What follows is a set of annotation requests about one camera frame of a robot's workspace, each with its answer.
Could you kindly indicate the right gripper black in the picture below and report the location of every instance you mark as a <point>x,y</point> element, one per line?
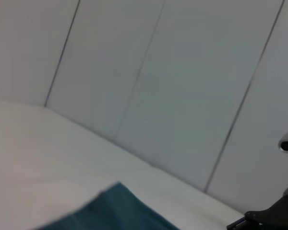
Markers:
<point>271,213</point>

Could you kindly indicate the teal T-shirt with FREE print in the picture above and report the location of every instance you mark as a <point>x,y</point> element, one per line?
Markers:
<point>110,210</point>

